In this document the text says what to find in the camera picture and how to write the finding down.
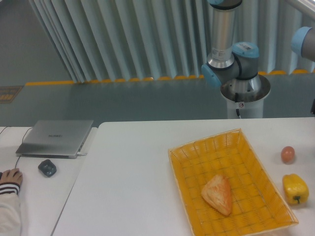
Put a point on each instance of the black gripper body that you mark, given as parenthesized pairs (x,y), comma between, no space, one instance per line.
(313,107)

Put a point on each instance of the white sleeved forearm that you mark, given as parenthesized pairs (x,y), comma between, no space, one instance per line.
(10,212)

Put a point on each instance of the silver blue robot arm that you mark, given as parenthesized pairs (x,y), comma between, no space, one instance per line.
(224,49)

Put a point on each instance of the yellow wicker basket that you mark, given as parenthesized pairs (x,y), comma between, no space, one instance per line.
(257,205)

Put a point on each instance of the person's hand on mouse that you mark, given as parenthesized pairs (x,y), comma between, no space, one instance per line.
(13,177)

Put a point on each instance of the brown egg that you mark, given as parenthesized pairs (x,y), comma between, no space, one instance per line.
(288,154)

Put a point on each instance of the yellow bell pepper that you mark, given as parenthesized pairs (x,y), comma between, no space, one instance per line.
(295,189)

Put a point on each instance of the triangular puff pastry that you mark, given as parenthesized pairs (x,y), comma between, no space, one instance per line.
(217,193)

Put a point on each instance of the folding partition screen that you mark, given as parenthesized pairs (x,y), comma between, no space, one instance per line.
(139,39)

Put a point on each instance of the silver closed laptop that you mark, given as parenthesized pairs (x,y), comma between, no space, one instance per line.
(55,138)

